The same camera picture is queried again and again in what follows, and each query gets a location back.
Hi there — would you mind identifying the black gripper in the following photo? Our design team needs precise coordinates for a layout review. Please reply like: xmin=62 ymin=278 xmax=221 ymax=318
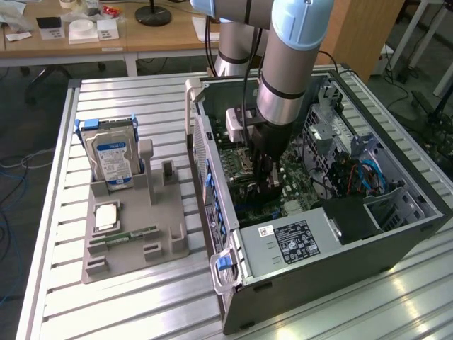
xmin=249 ymin=123 xmax=289 ymax=194

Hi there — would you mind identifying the graphics card with metal bracket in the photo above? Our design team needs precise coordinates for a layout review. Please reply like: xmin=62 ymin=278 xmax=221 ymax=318
xmin=231 ymin=182 xmax=286 ymax=217

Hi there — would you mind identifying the CPU socket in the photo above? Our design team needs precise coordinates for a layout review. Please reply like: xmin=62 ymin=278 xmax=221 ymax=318
xmin=237 ymin=147 xmax=256 ymax=176

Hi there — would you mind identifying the green motherboard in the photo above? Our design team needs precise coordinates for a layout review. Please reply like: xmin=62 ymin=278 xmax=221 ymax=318
xmin=212 ymin=116 xmax=326 ymax=227

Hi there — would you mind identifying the installed RAM stick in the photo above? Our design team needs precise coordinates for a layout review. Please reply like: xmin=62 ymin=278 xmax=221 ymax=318
xmin=231 ymin=175 xmax=255 ymax=193

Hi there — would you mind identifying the silver drive cage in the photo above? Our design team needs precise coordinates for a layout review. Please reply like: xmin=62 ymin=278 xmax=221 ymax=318
xmin=302 ymin=84 xmax=385 ymax=198

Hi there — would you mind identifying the black fan shroud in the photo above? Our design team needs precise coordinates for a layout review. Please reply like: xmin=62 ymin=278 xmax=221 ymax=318
xmin=321 ymin=196 xmax=383 ymax=245

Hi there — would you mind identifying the grey power supply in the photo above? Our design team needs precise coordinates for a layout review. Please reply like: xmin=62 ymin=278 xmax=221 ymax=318
xmin=240 ymin=208 xmax=343 ymax=277

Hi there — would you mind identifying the white paper stack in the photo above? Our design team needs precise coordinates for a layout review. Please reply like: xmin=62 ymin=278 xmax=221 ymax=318
xmin=192 ymin=16 xmax=220 ymax=43

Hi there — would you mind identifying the wooden cabinet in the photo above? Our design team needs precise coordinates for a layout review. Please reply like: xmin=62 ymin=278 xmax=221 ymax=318
xmin=316 ymin=0 xmax=406 ymax=81

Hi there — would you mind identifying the dark grey PC case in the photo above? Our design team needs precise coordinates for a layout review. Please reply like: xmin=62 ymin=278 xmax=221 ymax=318
xmin=184 ymin=69 xmax=447 ymax=336

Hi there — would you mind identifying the wooden desk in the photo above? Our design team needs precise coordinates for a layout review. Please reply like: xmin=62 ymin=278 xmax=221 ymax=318
xmin=0 ymin=0 xmax=319 ymax=68

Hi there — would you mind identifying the silver disk bay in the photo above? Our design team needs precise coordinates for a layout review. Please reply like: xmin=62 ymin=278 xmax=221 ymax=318
xmin=363 ymin=186 xmax=431 ymax=233

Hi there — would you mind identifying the black floor stand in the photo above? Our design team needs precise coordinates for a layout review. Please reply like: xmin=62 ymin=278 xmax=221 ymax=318
xmin=412 ymin=90 xmax=453 ymax=157

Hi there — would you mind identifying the hard disk in blue caddy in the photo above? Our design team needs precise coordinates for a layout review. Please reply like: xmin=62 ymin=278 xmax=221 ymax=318
xmin=74 ymin=115 xmax=139 ymax=194

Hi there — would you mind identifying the green RAM stick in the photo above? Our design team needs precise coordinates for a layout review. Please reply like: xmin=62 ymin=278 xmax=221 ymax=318
xmin=105 ymin=228 xmax=156 ymax=244

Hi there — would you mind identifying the black lamp base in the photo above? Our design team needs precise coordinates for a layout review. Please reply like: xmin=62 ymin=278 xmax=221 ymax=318
xmin=134 ymin=0 xmax=173 ymax=26

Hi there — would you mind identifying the grey parts rack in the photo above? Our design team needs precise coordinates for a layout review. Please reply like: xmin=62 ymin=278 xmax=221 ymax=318
xmin=81 ymin=138 xmax=192 ymax=284

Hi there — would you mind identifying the silver CPU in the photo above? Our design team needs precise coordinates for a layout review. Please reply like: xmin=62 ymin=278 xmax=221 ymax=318
xmin=95 ymin=204 xmax=118 ymax=230

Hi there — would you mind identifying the plain white box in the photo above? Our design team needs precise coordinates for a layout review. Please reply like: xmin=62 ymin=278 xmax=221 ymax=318
xmin=96 ymin=19 xmax=120 ymax=41

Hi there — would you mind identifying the white box with bowl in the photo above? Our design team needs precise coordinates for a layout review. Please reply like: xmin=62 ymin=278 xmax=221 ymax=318
xmin=68 ymin=20 xmax=98 ymax=45

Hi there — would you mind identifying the black chair base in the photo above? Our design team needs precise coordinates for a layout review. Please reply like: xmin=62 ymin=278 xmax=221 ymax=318
xmin=21 ymin=63 xmax=107 ymax=106

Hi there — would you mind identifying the white box with black top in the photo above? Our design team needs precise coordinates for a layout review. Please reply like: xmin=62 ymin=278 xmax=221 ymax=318
xmin=36 ymin=16 xmax=65 ymax=40

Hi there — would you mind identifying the clear plastic bag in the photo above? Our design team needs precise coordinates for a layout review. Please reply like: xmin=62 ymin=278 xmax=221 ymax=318
xmin=0 ymin=0 xmax=36 ymax=33

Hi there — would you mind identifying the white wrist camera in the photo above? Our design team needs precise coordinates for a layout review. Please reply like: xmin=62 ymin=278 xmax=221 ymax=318
xmin=225 ymin=108 xmax=265 ymax=142

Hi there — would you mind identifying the blue wire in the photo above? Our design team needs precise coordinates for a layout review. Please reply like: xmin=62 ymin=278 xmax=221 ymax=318
xmin=356 ymin=159 xmax=387 ymax=195

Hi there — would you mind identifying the black table cable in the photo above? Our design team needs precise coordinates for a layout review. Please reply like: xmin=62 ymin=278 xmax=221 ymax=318
xmin=317 ymin=51 xmax=357 ymax=74

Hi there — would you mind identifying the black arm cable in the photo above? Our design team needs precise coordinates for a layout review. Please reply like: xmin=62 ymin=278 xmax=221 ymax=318
xmin=204 ymin=16 xmax=263 ymax=149

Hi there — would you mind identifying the white desk frame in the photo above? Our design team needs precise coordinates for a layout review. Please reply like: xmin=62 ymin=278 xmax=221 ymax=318
xmin=389 ymin=0 xmax=453 ymax=96

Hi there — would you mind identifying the white floor cable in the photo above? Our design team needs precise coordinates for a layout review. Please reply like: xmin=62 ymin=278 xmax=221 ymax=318
xmin=0 ymin=147 xmax=55 ymax=170

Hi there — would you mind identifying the blue floor cable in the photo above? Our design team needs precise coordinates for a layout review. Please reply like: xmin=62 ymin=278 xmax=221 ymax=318
xmin=0 ymin=166 xmax=30 ymax=306

